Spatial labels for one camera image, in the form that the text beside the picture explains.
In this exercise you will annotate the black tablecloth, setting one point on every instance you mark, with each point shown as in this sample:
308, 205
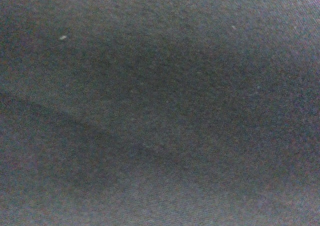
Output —
159, 112

